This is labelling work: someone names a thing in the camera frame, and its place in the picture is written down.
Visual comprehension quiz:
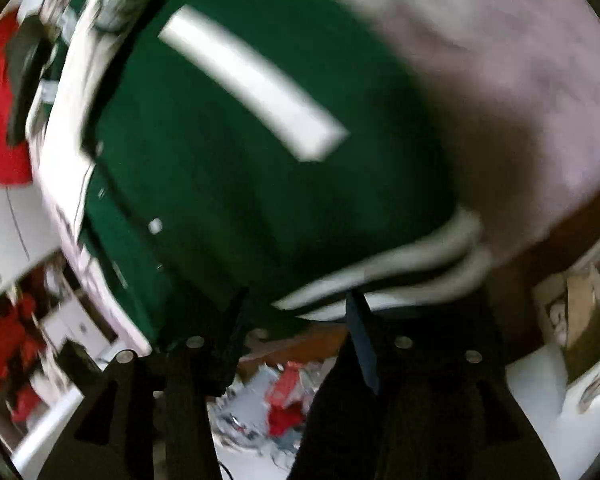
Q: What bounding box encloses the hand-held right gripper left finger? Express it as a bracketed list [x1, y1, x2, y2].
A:
[37, 287, 248, 480]

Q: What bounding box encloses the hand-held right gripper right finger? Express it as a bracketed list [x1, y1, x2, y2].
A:
[287, 290, 561, 480]

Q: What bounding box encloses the green white-striped garment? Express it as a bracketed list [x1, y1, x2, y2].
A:
[77, 0, 496, 356]

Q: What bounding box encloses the red packet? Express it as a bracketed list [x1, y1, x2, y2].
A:
[266, 361, 312, 437]

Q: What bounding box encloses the cardboard box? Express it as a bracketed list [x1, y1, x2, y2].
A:
[532, 264, 600, 386]

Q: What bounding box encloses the red cloth pile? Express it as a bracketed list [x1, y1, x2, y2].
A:
[0, 294, 47, 426]

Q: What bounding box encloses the pale floral bedsheet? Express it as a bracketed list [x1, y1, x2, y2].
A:
[27, 0, 600, 356]

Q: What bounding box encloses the dark cloth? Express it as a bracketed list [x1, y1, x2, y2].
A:
[5, 15, 56, 148]

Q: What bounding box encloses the wooden bed frame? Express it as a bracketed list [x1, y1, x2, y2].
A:
[485, 180, 600, 356]

